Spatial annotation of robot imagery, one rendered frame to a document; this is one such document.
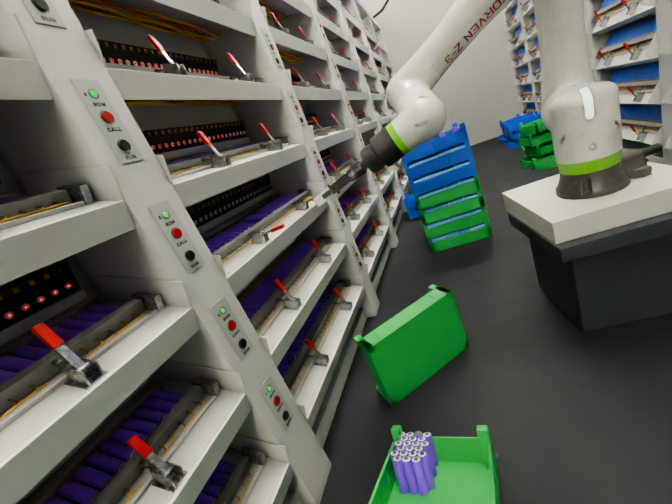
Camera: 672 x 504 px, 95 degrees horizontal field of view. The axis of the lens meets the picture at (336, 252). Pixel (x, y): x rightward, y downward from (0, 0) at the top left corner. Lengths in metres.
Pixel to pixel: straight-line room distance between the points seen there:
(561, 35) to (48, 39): 1.05
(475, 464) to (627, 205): 0.65
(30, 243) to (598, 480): 0.92
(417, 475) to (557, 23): 1.08
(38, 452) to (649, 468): 0.88
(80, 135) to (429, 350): 0.88
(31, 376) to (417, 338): 0.76
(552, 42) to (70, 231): 1.10
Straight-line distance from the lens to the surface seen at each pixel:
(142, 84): 0.70
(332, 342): 0.99
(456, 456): 0.82
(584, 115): 0.93
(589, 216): 0.91
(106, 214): 0.54
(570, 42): 1.10
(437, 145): 1.56
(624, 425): 0.88
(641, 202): 0.96
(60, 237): 0.51
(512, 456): 0.83
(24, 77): 0.59
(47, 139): 0.64
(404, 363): 0.91
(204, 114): 1.11
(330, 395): 0.99
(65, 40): 0.65
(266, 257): 0.75
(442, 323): 0.95
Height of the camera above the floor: 0.68
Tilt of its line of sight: 18 degrees down
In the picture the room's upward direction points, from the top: 23 degrees counter-clockwise
